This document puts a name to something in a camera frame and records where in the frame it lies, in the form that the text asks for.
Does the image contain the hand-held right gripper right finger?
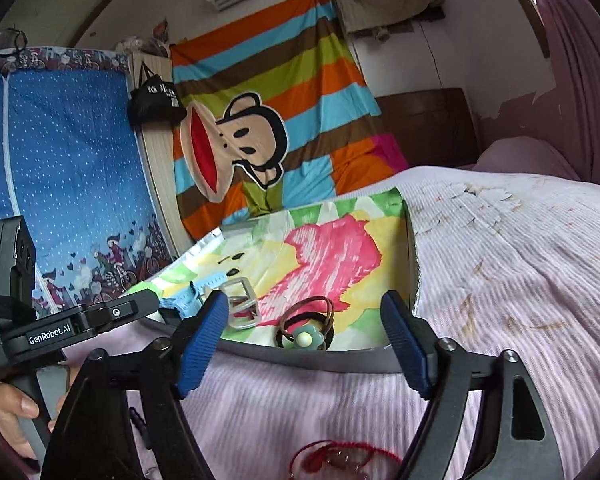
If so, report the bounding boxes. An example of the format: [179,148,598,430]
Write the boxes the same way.
[380,290,566,480]

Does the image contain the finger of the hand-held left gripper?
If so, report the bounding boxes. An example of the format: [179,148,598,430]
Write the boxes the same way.
[80,290,160,336]

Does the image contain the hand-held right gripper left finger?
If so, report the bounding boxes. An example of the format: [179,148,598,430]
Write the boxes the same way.
[40,290,230,480]

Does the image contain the light blue wrist watch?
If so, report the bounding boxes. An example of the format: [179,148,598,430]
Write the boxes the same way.
[159,272,228,321]

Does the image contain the black hair tie green flower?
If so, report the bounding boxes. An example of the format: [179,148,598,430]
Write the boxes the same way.
[272,310,337,353]

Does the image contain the red string bracelet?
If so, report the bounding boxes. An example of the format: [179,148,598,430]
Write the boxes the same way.
[291,439,406,480]

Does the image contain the cardboard box with colourful lining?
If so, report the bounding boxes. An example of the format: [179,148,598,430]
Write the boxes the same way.
[130,185,421,373]

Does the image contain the person's left hand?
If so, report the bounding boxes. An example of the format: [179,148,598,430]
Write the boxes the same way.
[0,364,73,461]

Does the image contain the blue dotted fabric wardrobe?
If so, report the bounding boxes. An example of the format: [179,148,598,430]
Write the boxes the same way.
[0,47,178,333]

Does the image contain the cream cabinet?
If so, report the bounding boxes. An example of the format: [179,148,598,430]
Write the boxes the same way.
[127,50,201,256]

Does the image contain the black tote bag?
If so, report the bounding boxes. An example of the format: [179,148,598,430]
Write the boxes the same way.
[126,62,186,126]

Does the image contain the pink pillow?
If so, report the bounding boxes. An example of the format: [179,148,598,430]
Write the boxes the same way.
[457,136,581,181]

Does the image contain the brown wooden headboard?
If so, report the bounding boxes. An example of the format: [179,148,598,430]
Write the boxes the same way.
[375,87,481,173]

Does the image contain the striped monkey cloth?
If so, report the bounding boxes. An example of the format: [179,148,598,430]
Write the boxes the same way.
[169,0,411,241]

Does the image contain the clear container on cabinet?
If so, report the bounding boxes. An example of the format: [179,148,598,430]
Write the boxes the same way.
[117,35,171,58]

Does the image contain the pink curtain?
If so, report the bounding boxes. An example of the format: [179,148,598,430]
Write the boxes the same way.
[525,0,600,196]

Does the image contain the khaki cloth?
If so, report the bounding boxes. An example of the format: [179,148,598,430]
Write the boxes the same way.
[330,0,447,36]

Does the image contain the brown hair tie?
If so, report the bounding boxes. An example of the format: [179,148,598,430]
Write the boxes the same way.
[281,296,337,331]

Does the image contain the black wire hanger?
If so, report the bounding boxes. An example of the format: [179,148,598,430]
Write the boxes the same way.
[0,27,31,56]

